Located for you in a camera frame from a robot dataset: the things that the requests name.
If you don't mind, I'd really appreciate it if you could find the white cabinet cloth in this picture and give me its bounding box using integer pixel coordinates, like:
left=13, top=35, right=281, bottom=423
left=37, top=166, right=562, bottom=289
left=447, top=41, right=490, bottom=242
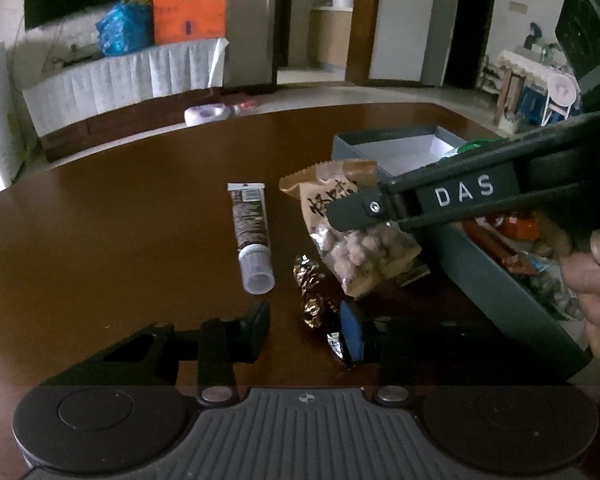
left=21, top=36, right=229, bottom=137

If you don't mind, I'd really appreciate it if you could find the blue plastic bag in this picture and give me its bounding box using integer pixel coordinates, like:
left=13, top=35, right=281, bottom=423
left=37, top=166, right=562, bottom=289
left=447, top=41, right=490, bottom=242
left=96, top=0, right=156, bottom=57

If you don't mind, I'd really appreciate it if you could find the brown tube with white cap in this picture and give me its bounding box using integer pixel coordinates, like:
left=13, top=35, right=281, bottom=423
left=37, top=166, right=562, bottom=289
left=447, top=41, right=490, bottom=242
left=227, top=181, right=275, bottom=295

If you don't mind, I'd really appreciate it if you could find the orange cardboard box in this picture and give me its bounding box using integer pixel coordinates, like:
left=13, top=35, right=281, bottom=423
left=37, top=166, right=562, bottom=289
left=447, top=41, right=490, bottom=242
left=151, top=0, right=228, bottom=46

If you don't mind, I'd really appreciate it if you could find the orange snack packet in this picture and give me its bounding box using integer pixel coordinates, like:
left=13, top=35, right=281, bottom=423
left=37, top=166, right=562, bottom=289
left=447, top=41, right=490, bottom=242
left=485, top=211, right=541, bottom=241

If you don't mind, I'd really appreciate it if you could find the silver foil packet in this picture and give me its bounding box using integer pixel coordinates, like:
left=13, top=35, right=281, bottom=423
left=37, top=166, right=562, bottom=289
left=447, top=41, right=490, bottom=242
left=326, top=330, right=354, bottom=366

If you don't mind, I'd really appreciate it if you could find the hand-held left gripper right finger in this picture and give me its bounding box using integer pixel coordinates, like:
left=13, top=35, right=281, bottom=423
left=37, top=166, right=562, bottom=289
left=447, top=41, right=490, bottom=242
left=339, top=301, right=511, bottom=405

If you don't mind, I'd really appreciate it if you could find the gold foil snack packet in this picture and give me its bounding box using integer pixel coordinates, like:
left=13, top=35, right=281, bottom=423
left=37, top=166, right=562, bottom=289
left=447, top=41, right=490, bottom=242
left=292, top=254, right=339, bottom=330

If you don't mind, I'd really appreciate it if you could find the small table with cloth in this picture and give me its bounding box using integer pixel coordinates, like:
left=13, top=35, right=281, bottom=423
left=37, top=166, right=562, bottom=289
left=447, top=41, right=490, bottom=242
left=494, top=48, right=581, bottom=127

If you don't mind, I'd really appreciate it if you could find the grey cardboard box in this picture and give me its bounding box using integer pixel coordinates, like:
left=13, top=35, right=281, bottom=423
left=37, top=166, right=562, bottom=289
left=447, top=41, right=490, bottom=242
left=331, top=124, right=594, bottom=379

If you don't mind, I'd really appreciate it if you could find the red snack packet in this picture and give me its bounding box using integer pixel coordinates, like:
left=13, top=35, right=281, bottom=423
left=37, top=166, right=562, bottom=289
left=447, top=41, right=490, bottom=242
left=461, top=220, right=514, bottom=264

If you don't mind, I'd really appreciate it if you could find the clear plastic snack packet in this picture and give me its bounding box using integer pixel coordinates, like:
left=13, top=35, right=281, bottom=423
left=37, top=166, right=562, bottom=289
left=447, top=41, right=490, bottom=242
left=510, top=249, right=587, bottom=322

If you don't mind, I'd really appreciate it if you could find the wooden kitchen cabinet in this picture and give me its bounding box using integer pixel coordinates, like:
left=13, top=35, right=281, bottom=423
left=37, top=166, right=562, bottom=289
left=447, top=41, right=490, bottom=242
left=307, top=5, right=354, bottom=69

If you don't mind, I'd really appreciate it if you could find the green snack bag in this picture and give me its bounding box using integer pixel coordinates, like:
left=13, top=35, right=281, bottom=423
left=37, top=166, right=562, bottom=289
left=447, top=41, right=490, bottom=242
left=442, top=139, right=501, bottom=161

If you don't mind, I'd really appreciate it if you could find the beige peanut bag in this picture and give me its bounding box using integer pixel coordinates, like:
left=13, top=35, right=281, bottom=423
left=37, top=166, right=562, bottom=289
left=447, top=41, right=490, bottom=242
left=278, top=159, right=423, bottom=301

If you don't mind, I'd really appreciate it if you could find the small dark snack packet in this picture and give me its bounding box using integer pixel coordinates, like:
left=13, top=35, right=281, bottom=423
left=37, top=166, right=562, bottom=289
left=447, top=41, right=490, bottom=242
left=395, top=260, right=431, bottom=289

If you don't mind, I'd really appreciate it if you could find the person's right hand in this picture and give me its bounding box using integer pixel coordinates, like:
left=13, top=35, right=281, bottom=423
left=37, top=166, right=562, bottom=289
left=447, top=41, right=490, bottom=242
left=559, top=225, right=600, bottom=357

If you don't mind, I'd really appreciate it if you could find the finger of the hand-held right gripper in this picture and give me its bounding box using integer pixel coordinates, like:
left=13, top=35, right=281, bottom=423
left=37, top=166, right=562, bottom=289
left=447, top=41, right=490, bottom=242
left=326, top=179, right=422, bottom=235

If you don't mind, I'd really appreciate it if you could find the dark wooden television cabinet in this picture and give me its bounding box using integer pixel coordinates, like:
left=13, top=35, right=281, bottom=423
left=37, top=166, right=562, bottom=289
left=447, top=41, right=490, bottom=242
left=40, top=91, right=222, bottom=163

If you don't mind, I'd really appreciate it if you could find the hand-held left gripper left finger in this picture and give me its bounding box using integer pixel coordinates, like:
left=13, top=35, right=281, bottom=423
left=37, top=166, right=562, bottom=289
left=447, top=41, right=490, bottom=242
left=100, top=301, right=272, bottom=404

